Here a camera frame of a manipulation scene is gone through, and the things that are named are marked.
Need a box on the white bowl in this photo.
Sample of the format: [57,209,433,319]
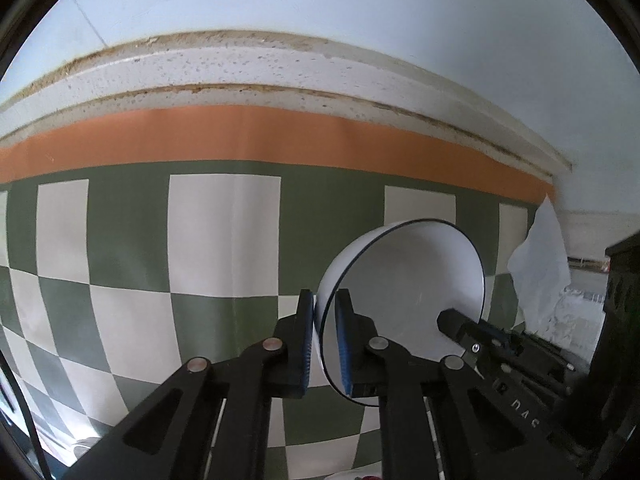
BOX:
[313,218,486,408]

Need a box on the black cable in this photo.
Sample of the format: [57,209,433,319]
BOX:
[0,347,51,480]

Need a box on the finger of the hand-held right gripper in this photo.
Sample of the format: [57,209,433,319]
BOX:
[437,308,577,397]

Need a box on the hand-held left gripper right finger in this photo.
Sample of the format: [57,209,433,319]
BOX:
[334,288,583,480]

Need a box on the white paper sheet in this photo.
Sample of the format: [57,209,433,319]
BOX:
[507,195,572,333]

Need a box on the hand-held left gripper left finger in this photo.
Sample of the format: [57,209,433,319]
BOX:
[60,288,317,480]

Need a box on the green checkered tablecloth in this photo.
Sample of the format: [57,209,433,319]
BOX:
[0,104,557,480]

